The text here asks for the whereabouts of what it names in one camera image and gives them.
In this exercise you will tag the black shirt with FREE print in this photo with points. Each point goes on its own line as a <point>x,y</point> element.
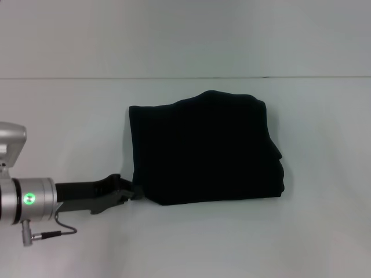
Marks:
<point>203,150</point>

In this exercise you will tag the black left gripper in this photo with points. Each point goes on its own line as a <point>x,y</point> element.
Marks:
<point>87,194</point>

